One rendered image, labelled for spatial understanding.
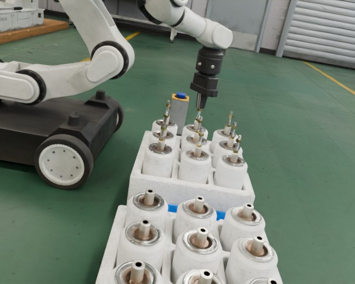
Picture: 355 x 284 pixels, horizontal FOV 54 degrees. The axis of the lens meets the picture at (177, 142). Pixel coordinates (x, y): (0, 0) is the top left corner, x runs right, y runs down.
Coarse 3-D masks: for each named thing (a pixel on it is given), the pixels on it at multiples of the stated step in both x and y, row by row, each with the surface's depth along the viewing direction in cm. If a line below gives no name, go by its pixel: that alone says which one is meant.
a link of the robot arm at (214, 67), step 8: (200, 64) 119; (208, 64) 118; (216, 64) 118; (200, 72) 122; (208, 72) 119; (216, 72) 120; (200, 80) 123; (208, 80) 120; (216, 80) 121; (192, 88) 126; (200, 88) 123; (208, 88) 121; (216, 88) 124; (208, 96) 121; (216, 96) 122
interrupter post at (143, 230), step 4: (140, 220) 70; (144, 220) 70; (148, 220) 70; (140, 224) 69; (144, 224) 69; (148, 224) 69; (140, 228) 69; (144, 228) 69; (148, 228) 69; (140, 232) 69; (144, 232) 69; (148, 232) 70; (140, 236) 70; (144, 236) 70
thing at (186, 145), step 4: (184, 140) 120; (184, 144) 119; (188, 144) 118; (192, 144) 117; (208, 144) 120; (184, 148) 119; (188, 148) 118; (192, 148) 117; (204, 148) 118; (208, 148) 121; (180, 152) 123; (180, 156) 122; (180, 160) 122
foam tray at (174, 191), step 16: (144, 144) 128; (176, 144) 132; (176, 160) 120; (144, 176) 106; (176, 176) 109; (208, 176) 113; (128, 192) 107; (160, 192) 107; (176, 192) 107; (192, 192) 106; (208, 192) 106; (224, 192) 106; (240, 192) 107; (224, 208) 108
